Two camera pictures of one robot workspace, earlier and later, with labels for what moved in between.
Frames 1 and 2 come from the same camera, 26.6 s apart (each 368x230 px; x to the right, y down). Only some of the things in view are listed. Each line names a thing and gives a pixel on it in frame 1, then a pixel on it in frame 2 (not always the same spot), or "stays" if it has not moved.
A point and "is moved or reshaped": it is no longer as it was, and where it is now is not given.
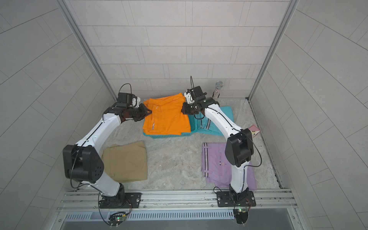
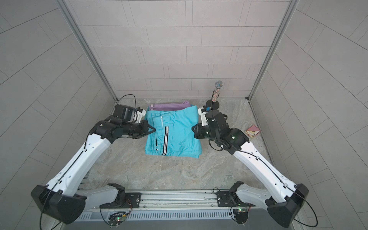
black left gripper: [144, 112] to [144, 129]
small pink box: [254, 130] stays
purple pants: [216, 168] to [169, 107]
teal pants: [199, 123] is moved or reshaped
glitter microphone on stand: [219, 85] stays
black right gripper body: [193, 108] to [206, 132]
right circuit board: [241, 214] stays
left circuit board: [116, 218] stays
